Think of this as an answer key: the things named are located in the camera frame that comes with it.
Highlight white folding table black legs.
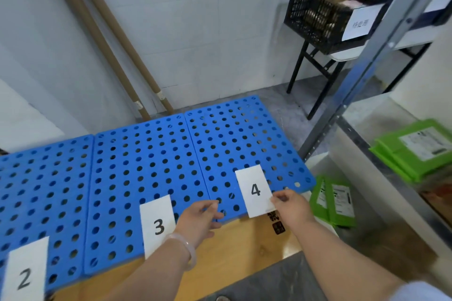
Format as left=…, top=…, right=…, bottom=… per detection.
left=286, top=25, right=434, bottom=121

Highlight person's left hand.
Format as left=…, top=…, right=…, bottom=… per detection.
left=175, top=200, right=225, bottom=250

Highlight grey metal shelf rack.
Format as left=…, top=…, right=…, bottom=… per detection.
left=298, top=0, right=452, bottom=253

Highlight white paper number card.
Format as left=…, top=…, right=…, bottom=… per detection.
left=235, top=165, right=276, bottom=219
left=0, top=237, right=50, bottom=301
left=139, top=195, right=176, bottom=260

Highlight black plastic crate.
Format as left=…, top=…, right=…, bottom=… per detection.
left=284, top=0, right=389, bottom=55

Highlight person's left forearm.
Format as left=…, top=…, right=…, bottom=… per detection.
left=101, top=239, right=193, bottom=301

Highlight pale jade bangle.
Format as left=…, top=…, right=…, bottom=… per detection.
left=164, top=233, right=197, bottom=272

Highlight white sleeve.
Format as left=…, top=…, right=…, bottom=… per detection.
left=388, top=281, right=452, bottom=301

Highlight brown cardboard box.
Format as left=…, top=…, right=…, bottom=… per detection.
left=53, top=210, right=305, bottom=301

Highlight blue perforated plastic panel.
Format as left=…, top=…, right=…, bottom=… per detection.
left=83, top=113, right=220, bottom=277
left=184, top=95, right=317, bottom=222
left=0, top=134, right=95, bottom=292

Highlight person's right hand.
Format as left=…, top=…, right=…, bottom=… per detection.
left=270, top=190, right=316, bottom=229

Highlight person's right forearm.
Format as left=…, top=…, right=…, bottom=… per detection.
left=296, top=219, right=405, bottom=301

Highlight green mailer package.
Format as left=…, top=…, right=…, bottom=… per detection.
left=324, top=179, right=357, bottom=229
left=309, top=175, right=330, bottom=219
left=369, top=145, right=414, bottom=183
left=375, top=119, right=452, bottom=178

